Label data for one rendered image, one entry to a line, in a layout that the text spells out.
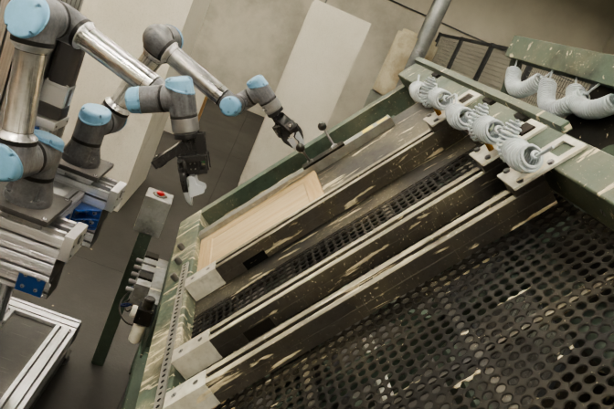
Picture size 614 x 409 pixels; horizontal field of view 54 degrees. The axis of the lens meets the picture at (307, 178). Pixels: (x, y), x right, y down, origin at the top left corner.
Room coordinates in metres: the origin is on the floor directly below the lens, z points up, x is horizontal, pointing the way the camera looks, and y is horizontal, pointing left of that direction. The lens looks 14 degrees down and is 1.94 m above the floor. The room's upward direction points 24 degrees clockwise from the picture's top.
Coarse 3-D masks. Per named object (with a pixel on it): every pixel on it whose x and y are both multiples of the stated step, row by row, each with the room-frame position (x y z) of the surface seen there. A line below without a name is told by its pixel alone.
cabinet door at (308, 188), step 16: (304, 176) 2.44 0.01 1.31; (288, 192) 2.38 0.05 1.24; (304, 192) 2.29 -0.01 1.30; (320, 192) 2.20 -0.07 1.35; (256, 208) 2.39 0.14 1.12; (272, 208) 2.30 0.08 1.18; (288, 208) 2.22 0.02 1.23; (240, 224) 2.33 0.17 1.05; (256, 224) 2.24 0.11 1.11; (272, 224) 2.15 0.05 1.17; (208, 240) 2.33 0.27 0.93; (224, 240) 2.25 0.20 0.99; (240, 240) 2.17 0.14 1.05; (208, 256) 2.18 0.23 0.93
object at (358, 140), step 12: (360, 132) 2.52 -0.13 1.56; (372, 132) 2.49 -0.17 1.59; (348, 144) 2.48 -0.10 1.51; (360, 144) 2.49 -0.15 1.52; (336, 156) 2.47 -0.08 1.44; (312, 168) 2.45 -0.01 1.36; (288, 180) 2.44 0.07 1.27; (264, 192) 2.46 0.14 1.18; (276, 192) 2.43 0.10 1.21; (252, 204) 2.42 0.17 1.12; (228, 216) 2.41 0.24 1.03; (204, 228) 2.43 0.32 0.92; (216, 228) 2.39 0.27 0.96
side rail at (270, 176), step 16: (384, 96) 2.78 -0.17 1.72; (400, 96) 2.75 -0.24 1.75; (368, 112) 2.73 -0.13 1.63; (384, 112) 2.74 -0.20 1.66; (400, 112) 2.76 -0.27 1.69; (336, 128) 2.71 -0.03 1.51; (352, 128) 2.72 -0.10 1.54; (320, 144) 2.70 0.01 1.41; (288, 160) 2.67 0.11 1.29; (304, 160) 2.69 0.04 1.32; (256, 176) 2.68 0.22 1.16; (272, 176) 2.67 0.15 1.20; (240, 192) 2.64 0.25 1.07; (256, 192) 2.66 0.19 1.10; (208, 208) 2.62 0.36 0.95; (224, 208) 2.63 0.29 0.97; (208, 224) 2.63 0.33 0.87
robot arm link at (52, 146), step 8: (40, 136) 1.74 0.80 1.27; (48, 136) 1.79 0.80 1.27; (56, 136) 1.83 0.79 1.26; (40, 144) 1.73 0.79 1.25; (48, 144) 1.75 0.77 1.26; (56, 144) 1.77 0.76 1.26; (64, 144) 1.81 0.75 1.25; (48, 152) 1.75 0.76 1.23; (56, 152) 1.77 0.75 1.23; (48, 160) 1.74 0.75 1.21; (56, 160) 1.78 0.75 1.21; (48, 168) 1.76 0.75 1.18; (56, 168) 1.80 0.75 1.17; (32, 176) 1.74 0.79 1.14; (40, 176) 1.75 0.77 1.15; (48, 176) 1.77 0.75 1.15
